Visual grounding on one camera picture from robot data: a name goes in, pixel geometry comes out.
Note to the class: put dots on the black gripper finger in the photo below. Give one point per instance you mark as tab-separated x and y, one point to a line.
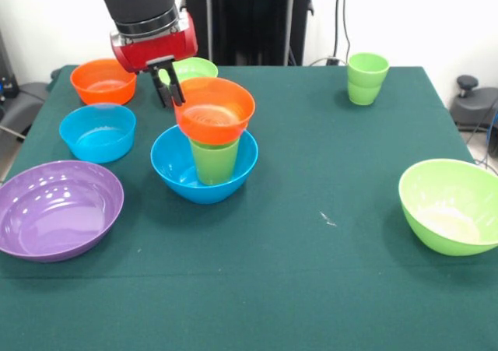
161	88
175	84

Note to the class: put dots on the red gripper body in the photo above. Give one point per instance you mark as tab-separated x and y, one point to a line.
155	51

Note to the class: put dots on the orange bowl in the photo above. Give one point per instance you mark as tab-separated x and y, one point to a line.
218	121
103	90

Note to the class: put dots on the large blue bowl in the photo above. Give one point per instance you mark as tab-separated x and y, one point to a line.
171	172

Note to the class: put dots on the small light green bowl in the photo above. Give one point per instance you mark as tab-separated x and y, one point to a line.
194	69

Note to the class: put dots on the small blue bowl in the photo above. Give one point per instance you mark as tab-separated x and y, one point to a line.
97	144

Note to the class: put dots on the grey stand base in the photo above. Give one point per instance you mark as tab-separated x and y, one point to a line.
23	102
474	109

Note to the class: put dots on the black device with blue light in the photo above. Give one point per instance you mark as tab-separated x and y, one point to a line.
8	78

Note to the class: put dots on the purple bowl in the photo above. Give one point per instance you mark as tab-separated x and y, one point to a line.
58	218

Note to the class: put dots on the green stepped cup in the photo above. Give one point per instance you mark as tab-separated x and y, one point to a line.
367	78

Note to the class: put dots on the dark green tablecloth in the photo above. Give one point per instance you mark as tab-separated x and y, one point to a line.
311	288

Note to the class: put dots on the large green bowl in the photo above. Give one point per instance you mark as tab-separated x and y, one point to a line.
447	218

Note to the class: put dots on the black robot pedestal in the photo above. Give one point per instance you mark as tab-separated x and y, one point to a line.
249	16

